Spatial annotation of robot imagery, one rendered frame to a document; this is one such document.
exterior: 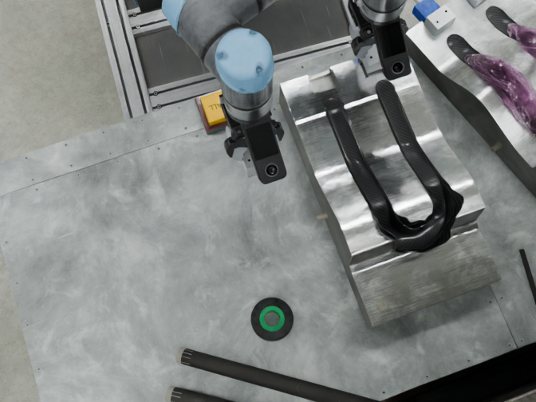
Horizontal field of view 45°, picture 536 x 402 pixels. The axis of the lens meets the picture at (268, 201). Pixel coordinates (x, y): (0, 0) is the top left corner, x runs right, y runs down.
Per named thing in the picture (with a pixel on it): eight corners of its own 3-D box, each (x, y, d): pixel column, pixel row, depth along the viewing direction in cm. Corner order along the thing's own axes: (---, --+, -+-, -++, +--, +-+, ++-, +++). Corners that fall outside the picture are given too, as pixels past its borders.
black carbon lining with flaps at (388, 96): (317, 104, 130) (321, 84, 121) (392, 80, 131) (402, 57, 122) (384, 268, 122) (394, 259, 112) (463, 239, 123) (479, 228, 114)
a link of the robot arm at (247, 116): (280, 101, 95) (227, 120, 95) (279, 114, 100) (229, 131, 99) (262, 57, 97) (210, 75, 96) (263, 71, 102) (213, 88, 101)
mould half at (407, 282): (278, 101, 138) (279, 72, 125) (393, 64, 140) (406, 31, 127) (368, 329, 126) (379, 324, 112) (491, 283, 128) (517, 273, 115)
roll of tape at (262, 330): (260, 348, 125) (259, 347, 121) (245, 308, 127) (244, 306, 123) (299, 332, 125) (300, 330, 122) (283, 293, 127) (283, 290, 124)
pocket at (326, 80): (305, 82, 133) (306, 74, 130) (329, 74, 134) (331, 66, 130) (313, 102, 132) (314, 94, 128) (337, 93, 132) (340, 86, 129)
